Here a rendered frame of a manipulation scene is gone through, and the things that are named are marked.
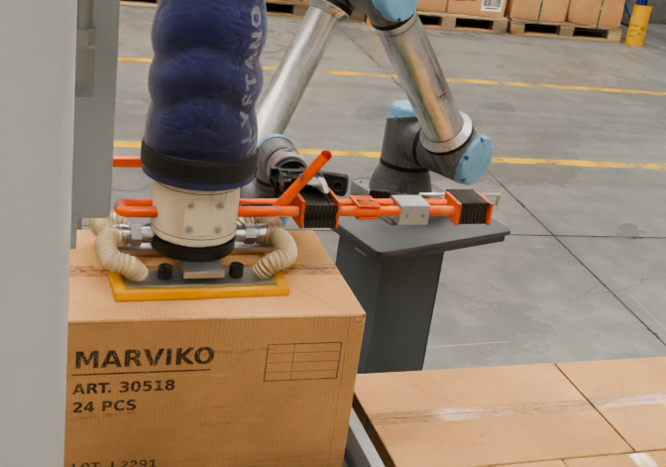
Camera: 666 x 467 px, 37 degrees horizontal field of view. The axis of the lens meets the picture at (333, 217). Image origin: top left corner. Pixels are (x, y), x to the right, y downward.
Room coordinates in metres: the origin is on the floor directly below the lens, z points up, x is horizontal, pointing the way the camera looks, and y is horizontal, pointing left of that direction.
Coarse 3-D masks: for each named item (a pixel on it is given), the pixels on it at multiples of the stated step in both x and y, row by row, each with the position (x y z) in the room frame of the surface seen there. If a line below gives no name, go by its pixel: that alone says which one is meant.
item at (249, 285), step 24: (168, 264) 1.73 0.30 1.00; (240, 264) 1.77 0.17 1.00; (120, 288) 1.66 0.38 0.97; (144, 288) 1.67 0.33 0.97; (168, 288) 1.69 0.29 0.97; (192, 288) 1.70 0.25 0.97; (216, 288) 1.72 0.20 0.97; (240, 288) 1.73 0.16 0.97; (264, 288) 1.75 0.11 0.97; (288, 288) 1.76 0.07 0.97
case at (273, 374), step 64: (256, 256) 1.92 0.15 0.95; (320, 256) 1.97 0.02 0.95; (128, 320) 1.58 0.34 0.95; (192, 320) 1.62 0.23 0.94; (256, 320) 1.66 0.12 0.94; (320, 320) 1.70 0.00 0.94; (128, 384) 1.58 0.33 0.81; (192, 384) 1.62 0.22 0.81; (256, 384) 1.66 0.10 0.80; (320, 384) 1.71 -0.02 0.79; (64, 448) 1.55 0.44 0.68; (128, 448) 1.59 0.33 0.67; (192, 448) 1.63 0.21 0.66; (256, 448) 1.67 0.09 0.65; (320, 448) 1.71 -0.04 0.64
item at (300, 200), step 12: (300, 192) 1.95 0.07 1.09; (312, 192) 1.96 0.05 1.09; (300, 204) 1.88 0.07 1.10; (312, 204) 1.88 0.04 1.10; (324, 204) 1.88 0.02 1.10; (336, 204) 1.89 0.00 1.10; (300, 216) 1.87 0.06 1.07; (312, 216) 1.88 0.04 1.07; (324, 216) 1.89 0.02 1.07; (336, 216) 1.90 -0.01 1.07
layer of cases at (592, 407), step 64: (384, 384) 2.15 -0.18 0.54; (448, 384) 2.19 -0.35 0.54; (512, 384) 2.24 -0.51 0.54; (576, 384) 2.28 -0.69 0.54; (640, 384) 2.33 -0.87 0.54; (384, 448) 1.89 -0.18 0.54; (448, 448) 1.91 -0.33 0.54; (512, 448) 1.95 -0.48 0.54; (576, 448) 1.98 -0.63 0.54; (640, 448) 2.02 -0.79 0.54
